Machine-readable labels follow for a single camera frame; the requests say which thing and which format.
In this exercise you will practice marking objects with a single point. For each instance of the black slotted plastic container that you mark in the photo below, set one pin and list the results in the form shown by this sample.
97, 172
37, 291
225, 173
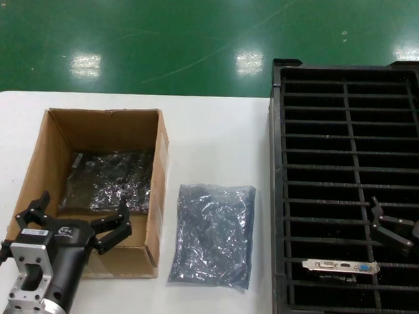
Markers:
330, 70

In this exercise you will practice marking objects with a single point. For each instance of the antistatic bag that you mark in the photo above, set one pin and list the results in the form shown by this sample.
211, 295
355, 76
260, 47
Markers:
107, 188
212, 232

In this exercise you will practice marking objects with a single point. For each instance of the graphics card with metal bracket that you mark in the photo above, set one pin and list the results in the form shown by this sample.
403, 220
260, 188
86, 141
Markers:
316, 265

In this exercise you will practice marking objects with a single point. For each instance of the flat empty antistatic bag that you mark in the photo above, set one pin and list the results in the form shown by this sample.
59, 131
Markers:
212, 232

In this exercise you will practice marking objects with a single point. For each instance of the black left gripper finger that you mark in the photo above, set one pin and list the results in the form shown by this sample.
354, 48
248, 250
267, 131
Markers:
25, 213
119, 229

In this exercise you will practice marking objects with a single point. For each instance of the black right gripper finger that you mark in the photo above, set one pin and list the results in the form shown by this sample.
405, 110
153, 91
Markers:
393, 238

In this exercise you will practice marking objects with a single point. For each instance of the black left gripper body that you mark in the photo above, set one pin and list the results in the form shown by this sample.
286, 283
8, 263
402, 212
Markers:
70, 258

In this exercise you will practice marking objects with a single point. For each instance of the brown cardboard box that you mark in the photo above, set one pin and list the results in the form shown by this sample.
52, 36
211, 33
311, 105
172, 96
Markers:
41, 163

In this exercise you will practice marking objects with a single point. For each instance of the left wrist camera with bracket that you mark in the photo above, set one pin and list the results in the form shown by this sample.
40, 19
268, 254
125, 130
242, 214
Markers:
30, 259

